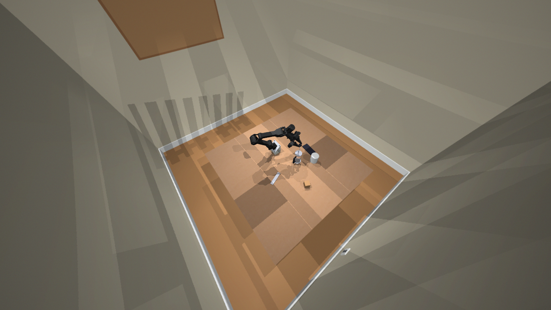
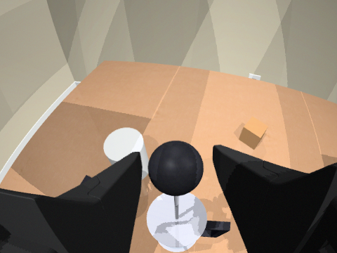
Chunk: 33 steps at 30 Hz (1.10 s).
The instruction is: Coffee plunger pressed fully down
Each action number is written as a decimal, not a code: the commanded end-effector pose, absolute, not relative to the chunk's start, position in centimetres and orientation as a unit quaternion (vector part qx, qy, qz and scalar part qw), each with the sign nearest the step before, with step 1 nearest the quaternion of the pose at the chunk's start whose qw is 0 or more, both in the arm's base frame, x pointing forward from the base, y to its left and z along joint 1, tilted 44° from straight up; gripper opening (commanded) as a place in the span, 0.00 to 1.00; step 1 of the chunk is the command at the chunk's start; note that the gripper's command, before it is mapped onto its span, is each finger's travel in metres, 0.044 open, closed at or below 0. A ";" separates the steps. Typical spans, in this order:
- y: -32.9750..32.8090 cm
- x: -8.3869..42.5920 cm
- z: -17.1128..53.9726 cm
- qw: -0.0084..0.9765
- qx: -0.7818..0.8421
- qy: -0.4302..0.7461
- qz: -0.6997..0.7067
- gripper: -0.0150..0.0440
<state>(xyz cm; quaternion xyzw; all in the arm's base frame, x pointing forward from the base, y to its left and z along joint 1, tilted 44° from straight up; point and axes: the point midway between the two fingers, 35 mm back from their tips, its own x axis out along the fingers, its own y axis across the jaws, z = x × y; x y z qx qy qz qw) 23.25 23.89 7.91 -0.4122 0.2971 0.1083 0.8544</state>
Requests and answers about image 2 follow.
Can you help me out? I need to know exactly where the dark grey flat rectangular slab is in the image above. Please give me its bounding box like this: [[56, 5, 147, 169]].
[[82, 175, 90, 183]]

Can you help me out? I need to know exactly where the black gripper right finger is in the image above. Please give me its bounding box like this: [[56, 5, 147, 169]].
[[213, 144, 337, 253]]

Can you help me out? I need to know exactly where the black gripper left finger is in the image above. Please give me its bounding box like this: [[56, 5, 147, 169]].
[[0, 152, 143, 253]]

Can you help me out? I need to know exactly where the white cylinder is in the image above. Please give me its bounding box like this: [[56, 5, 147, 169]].
[[103, 127, 149, 179]]

